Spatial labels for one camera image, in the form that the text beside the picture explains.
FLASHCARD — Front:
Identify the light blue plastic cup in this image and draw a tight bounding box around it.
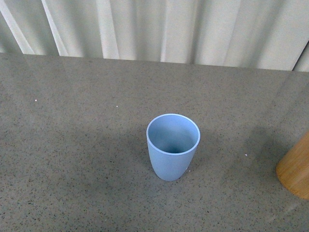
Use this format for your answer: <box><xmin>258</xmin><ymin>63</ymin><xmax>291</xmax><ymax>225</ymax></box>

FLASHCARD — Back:
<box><xmin>146</xmin><ymin>114</ymin><xmax>200</xmax><ymax>181</ymax></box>

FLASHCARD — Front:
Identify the round bamboo chopstick holder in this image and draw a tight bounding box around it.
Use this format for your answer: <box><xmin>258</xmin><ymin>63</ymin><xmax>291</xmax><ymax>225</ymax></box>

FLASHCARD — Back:
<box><xmin>276</xmin><ymin>133</ymin><xmax>309</xmax><ymax>200</ymax></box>

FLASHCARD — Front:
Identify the white pleated curtain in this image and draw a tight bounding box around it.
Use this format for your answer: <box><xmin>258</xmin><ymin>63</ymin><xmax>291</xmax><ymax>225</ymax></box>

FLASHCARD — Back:
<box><xmin>0</xmin><ymin>0</ymin><xmax>309</xmax><ymax>72</ymax></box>

